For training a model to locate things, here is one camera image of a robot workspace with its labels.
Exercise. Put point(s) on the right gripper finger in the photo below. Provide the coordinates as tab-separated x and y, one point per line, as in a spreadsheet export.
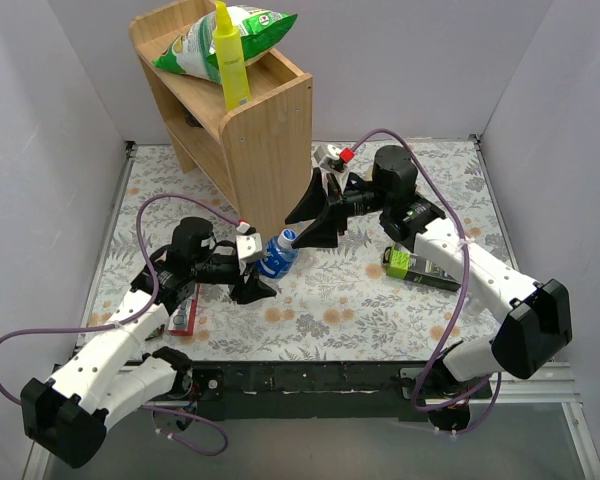
324	231
312	202

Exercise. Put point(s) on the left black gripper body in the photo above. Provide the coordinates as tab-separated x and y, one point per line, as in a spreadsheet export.
243	275

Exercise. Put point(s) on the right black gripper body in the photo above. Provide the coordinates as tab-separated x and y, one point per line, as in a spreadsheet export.
336	206

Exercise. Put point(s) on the small blue cap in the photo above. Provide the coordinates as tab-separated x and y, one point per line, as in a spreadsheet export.
286	238

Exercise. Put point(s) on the blue label water bottle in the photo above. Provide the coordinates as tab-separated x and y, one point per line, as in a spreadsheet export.
277	260

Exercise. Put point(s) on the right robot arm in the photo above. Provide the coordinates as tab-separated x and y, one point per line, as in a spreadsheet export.
534	317

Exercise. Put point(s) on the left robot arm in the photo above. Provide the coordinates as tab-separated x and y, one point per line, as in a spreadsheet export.
154	295

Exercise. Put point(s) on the yellow squeeze bottle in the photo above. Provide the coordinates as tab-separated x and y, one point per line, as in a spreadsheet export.
230	59

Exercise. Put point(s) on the red white snack packet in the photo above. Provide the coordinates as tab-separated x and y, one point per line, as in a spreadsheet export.
182	321

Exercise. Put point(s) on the wooden shelf unit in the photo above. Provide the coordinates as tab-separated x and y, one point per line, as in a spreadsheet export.
257	155

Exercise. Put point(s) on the green black product box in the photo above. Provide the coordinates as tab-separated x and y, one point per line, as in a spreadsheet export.
406	266

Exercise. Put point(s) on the purple candy packet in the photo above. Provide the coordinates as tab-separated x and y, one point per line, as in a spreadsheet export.
155	334

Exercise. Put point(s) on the small clear cup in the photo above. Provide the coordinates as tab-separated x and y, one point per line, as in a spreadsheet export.
473	306

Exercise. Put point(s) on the green chip bag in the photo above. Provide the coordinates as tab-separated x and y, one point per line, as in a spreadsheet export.
193	53

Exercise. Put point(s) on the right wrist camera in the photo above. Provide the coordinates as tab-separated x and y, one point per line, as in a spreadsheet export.
331	158

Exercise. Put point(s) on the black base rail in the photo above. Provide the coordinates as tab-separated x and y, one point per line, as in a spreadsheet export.
310	390

